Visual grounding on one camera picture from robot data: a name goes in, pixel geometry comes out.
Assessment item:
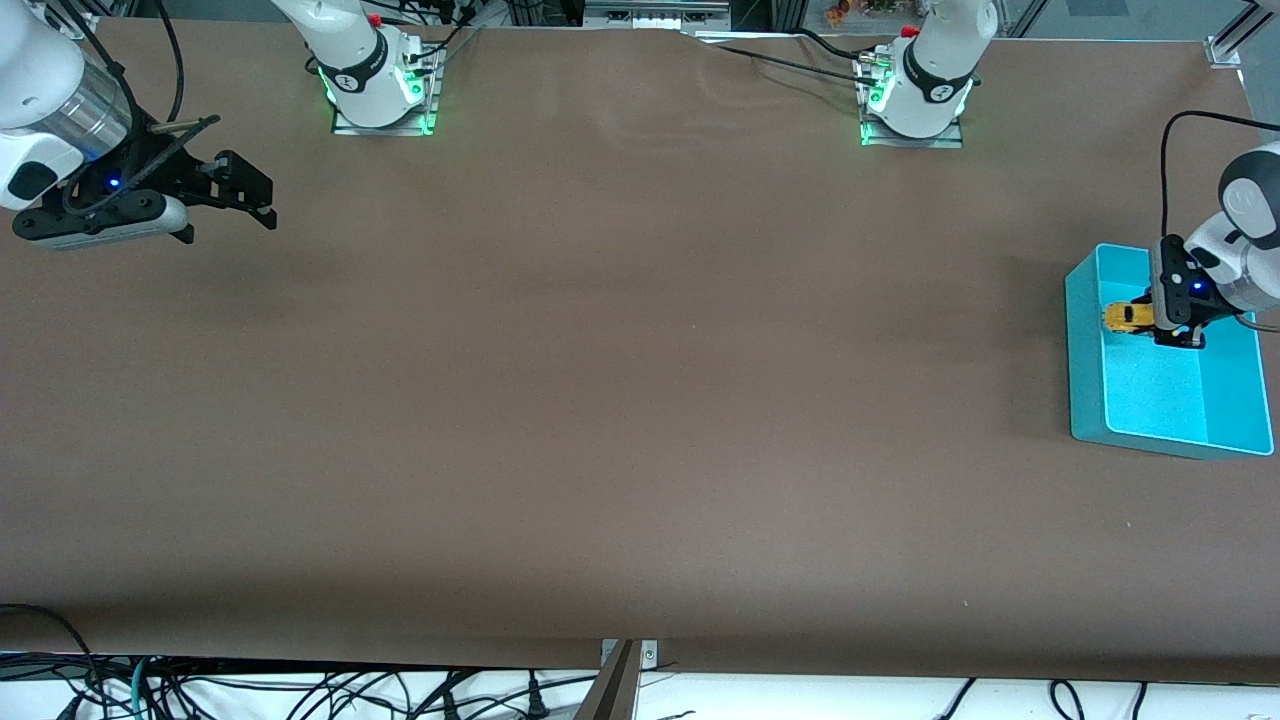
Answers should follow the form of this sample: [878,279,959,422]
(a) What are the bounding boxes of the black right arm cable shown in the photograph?
[58,0,188,217]

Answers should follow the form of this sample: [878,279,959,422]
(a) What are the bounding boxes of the dark metal bar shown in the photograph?
[573,640,641,720]

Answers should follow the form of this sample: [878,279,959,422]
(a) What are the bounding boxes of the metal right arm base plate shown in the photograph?
[331,40,442,137]

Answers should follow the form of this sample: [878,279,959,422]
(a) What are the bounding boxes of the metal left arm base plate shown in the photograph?
[858,55,967,150]

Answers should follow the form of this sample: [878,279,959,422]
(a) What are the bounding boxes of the grey electronics box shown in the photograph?
[584,0,732,30]

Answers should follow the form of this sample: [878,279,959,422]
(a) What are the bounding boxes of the yellow beetle toy car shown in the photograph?
[1101,302,1161,337]

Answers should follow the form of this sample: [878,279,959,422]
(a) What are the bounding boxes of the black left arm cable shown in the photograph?
[1159,110,1280,333]

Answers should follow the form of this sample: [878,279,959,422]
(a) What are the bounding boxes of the long black table cable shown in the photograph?
[695,38,881,89]

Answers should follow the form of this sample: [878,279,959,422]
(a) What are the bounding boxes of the black base connector cables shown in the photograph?
[395,0,486,71]

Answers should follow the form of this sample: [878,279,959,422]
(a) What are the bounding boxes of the black looped floor cable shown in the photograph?
[0,603,106,720]

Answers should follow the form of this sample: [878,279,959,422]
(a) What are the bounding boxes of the small metal edge bracket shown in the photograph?
[600,640,660,671]

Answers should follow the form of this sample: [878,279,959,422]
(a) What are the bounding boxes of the short black table cable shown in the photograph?
[795,28,881,63]

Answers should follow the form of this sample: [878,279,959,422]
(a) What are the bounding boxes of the aluminium frame profile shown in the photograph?
[1213,0,1280,59]

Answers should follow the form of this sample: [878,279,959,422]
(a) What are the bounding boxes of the black tangled floor cable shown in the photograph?
[150,668,601,720]

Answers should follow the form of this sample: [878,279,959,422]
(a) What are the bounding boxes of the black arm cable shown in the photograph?
[58,0,188,217]
[1159,110,1280,333]

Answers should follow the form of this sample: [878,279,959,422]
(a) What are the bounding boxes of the teal plastic bin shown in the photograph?
[1064,243,1275,461]

